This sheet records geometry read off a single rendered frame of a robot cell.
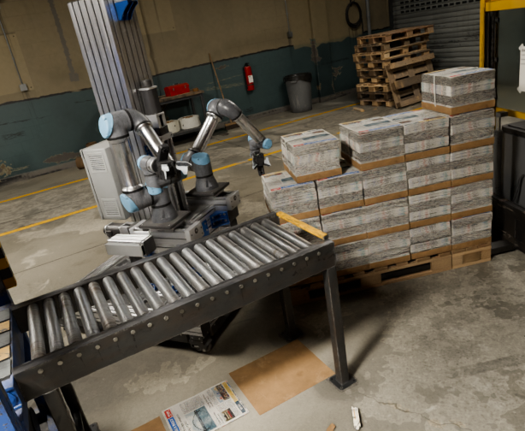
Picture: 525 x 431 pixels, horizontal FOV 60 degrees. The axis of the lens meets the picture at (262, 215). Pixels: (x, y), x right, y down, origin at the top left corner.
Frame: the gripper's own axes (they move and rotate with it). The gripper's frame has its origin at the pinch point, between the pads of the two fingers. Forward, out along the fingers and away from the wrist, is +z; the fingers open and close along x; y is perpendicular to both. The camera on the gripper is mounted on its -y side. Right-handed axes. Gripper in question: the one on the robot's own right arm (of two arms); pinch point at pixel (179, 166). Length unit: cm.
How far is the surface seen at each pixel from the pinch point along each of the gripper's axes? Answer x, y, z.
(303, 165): -93, 19, -16
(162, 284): 21, 46, 9
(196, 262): 1.0, 44.5, 5.4
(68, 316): 57, 51, -2
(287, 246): -33, 41, 31
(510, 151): -253, 34, 38
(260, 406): -14, 123, 24
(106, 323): 49, 50, 16
